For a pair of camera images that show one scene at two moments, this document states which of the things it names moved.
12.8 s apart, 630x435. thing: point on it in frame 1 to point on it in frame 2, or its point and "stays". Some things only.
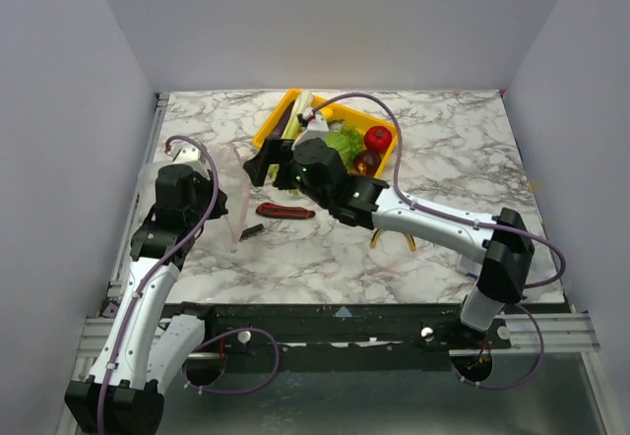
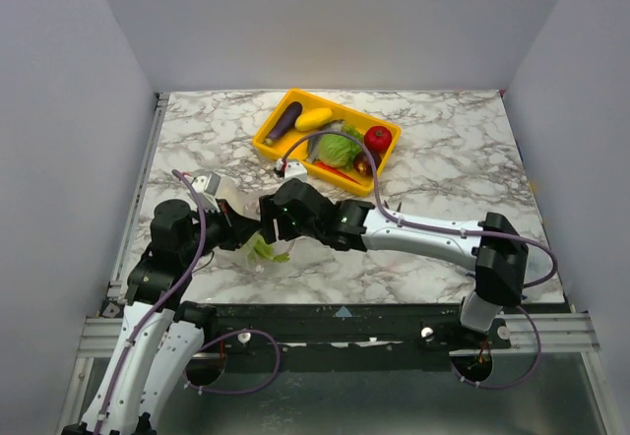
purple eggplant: [279, 126] stays
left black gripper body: [205, 189] to [216, 226]
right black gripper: [282, 150] to [269, 217]
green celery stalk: [299, 108] to [259, 244]
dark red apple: [366, 162] stays
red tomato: [377, 138] stays
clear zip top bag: [225, 228] to [259, 255]
